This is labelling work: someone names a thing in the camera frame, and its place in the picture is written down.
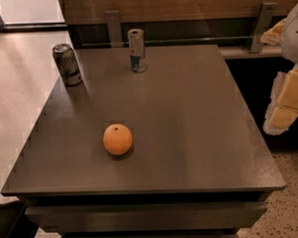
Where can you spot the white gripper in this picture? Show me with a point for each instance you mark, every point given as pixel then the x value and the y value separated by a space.
pixel 294 38

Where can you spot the silver blue redbull can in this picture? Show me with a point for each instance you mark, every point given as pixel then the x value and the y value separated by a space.
pixel 137 50

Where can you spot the dark soda can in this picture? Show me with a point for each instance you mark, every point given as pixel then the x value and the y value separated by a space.
pixel 67 65

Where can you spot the dark grey table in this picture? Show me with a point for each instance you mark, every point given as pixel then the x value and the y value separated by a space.
pixel 198 167

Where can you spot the orange fruit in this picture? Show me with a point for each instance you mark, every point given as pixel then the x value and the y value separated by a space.
pixel 117 139

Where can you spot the black object bottom left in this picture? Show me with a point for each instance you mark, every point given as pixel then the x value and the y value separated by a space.
pixel 13 221

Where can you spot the right metal bracket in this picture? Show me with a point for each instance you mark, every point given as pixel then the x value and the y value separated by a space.
pixel 261 25

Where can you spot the metal bracket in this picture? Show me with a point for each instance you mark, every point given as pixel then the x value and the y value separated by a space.
pixel 114 28
pixel 261 25

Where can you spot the wooden wall bench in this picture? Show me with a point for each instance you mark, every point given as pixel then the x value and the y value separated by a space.
pixel 225 23

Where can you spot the left metal bracket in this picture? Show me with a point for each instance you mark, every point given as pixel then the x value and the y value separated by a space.
pixel 114 28

